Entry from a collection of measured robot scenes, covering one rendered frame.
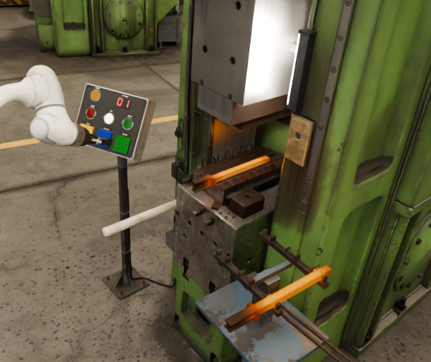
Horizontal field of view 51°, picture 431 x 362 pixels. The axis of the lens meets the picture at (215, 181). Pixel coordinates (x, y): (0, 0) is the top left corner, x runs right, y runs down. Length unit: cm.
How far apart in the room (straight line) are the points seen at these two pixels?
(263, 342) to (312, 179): 59
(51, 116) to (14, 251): 163
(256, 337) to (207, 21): 111
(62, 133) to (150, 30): 514
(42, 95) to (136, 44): 508
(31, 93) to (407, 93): 133
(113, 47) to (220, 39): 507
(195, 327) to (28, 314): 92
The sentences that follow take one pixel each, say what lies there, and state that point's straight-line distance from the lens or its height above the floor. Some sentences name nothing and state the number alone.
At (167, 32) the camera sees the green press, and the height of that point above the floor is 21.
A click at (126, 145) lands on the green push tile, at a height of 101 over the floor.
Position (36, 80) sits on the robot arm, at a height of 140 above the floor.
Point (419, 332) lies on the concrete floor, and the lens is 292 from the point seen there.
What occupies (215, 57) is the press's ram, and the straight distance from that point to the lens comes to 168.
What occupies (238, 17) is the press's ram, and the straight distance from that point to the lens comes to 157.
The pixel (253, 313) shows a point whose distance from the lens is 136.
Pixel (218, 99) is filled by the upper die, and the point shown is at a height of 134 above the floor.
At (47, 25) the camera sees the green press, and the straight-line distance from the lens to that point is 678.
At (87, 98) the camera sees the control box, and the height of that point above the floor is 114.
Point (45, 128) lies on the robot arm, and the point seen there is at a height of 128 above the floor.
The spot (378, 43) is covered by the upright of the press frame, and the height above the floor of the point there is 165.
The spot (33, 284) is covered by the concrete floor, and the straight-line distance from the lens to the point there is 289.
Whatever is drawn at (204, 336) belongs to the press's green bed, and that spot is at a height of 15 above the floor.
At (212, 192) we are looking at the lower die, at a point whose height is 94.
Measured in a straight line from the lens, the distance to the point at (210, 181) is 184.
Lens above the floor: 197
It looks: 32 degrees down
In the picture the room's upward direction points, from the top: 5 degrees clockwise
